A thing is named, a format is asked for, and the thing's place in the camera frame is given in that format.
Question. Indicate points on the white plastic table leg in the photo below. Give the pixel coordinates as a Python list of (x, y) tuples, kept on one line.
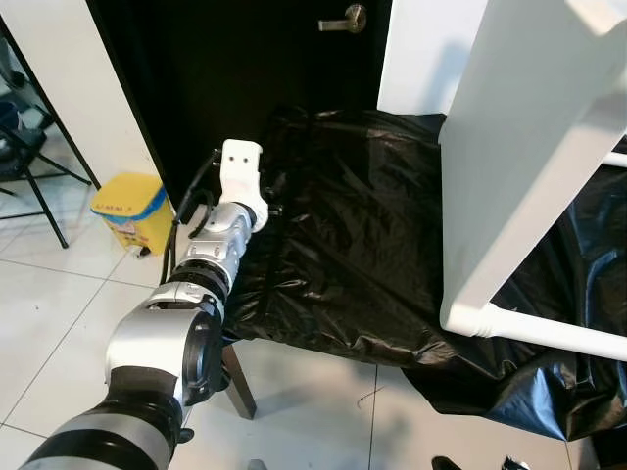
[(558, 333), (615, 160)]

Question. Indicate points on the white plastic table top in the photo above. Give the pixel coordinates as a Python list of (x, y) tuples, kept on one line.
[(529, 147)]

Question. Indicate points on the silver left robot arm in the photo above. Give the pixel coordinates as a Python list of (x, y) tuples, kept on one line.
[(162, 343)]

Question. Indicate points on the dark grey robot right foot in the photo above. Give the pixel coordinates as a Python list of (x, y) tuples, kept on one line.
[(514, 463)]

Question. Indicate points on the dark grey robot foot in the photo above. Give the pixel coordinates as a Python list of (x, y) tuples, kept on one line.
[(448, 463), (514, 463)]

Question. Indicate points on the black plastic table cover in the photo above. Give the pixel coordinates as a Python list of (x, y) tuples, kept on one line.
[(343, 215)]

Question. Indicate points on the dark grey robot left foot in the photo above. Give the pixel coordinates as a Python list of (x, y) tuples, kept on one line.
[(448, 463)]

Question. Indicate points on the brown wooden table leg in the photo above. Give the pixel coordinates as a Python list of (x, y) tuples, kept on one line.
[(240, 382)]

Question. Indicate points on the thin black stand leg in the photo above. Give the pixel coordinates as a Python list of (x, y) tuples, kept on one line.
[(44, 186)]

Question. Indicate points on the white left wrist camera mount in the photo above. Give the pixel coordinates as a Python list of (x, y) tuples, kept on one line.
[(242, 176)]

